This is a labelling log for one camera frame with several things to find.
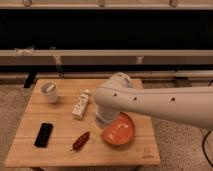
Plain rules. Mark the white bottle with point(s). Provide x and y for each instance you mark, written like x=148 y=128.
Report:
x=81 y=105

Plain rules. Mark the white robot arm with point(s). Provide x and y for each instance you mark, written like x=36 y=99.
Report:
x=189 y=105

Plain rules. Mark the black rectangular phone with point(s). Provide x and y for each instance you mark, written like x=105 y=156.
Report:
x=43 y=135

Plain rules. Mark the orange bowl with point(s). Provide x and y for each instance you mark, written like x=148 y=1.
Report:
x=119 y=132

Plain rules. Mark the wooden table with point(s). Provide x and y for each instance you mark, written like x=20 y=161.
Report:
x=23 y=153

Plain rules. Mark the red chili pepper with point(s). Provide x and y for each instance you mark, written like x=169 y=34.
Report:
x=79 y=143

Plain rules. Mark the white cup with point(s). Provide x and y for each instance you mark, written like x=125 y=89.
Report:
x=49 y=91

